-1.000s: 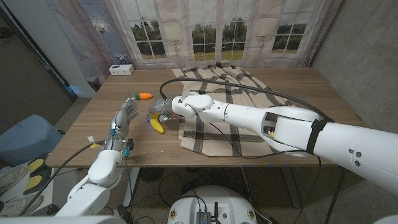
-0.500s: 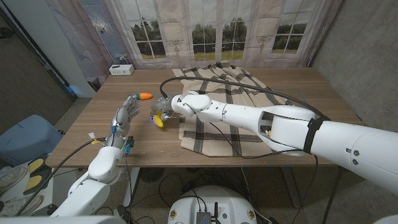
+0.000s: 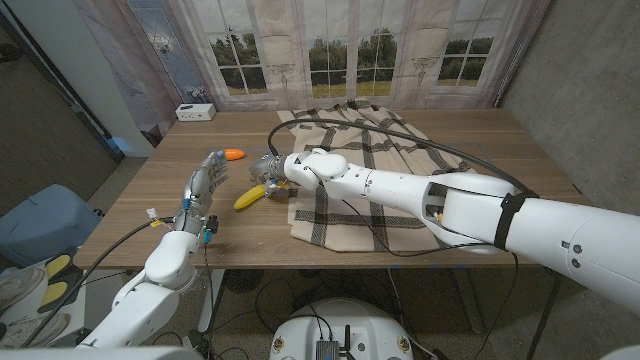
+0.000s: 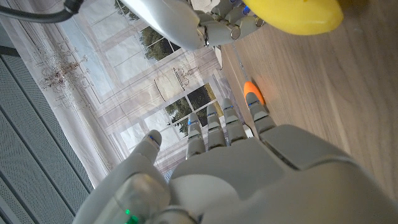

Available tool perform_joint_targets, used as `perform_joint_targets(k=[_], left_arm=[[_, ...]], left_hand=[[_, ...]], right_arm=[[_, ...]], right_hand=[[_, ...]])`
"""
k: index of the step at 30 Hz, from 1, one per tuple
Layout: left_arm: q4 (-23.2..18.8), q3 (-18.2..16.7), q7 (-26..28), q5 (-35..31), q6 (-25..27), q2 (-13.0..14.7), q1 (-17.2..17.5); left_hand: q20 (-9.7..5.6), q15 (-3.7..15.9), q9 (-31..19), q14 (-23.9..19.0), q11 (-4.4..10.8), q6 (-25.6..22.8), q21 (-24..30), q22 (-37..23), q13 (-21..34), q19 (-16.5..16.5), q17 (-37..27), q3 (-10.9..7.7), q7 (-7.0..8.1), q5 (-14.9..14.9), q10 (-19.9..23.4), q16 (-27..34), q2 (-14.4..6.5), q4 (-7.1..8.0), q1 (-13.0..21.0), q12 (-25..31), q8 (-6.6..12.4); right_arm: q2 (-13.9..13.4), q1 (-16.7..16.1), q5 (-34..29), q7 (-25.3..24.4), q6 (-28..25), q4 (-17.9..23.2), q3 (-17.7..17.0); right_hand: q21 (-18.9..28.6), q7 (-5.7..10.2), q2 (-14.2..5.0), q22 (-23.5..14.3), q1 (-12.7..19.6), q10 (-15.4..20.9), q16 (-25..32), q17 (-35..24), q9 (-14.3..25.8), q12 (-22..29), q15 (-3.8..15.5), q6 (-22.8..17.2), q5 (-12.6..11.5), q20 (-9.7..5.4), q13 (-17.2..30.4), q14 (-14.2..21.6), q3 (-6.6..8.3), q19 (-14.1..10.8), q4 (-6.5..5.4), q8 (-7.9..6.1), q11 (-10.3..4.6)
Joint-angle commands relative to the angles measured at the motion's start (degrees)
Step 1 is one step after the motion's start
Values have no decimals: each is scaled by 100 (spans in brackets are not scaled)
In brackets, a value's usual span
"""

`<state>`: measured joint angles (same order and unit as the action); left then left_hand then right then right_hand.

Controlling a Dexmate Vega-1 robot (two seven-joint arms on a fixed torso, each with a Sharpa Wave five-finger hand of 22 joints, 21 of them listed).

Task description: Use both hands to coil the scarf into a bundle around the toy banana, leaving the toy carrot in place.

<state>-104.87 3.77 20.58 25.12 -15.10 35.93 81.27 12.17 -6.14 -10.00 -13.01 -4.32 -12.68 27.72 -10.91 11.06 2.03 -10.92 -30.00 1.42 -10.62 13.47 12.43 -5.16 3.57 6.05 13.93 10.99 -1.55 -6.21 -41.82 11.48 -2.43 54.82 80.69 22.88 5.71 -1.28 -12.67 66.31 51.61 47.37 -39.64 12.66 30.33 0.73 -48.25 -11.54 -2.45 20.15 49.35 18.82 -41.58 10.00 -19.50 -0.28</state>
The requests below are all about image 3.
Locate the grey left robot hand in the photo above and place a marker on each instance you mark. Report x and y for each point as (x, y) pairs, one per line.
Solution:
(202, 195)

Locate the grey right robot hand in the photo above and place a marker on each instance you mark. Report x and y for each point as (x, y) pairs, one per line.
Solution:
(270, 170)

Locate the yellow toy banana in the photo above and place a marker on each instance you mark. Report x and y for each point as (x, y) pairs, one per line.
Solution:
(248, 198)

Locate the cream plaid scarf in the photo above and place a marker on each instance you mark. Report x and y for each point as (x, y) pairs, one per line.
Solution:
(350, 225)

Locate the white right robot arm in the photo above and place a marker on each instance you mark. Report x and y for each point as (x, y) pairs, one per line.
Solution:
(550, 225)

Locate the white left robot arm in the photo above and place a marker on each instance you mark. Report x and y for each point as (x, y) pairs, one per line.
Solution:
(155, 285)

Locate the orange toy carrot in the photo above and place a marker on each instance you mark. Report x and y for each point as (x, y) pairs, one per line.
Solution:
(235, 154)

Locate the white power strip box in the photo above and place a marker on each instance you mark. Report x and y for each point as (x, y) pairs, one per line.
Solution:
(195, 112)

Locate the black round floor fan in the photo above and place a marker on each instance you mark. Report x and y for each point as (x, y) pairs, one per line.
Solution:
(243, 281)

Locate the white table leg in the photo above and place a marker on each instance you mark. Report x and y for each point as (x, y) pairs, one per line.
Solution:
(210, 300)

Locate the yellow insole slipper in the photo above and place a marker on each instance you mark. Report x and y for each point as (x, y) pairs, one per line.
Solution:
(58, 265)
(52, 295)

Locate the printed window backdrop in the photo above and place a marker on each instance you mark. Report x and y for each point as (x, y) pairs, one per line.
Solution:
(350, 30)

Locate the blue-grey plastic bin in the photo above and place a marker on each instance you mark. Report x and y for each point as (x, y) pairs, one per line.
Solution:
(40, 220)

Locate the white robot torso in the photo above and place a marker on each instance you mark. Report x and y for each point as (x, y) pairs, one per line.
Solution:
(370, 330)

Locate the white sneaker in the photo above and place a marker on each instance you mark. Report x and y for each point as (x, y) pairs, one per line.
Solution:
(20, 290)
(35, 330)

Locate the grey table leg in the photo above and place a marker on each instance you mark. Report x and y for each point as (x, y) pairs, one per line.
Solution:
(470, 300)

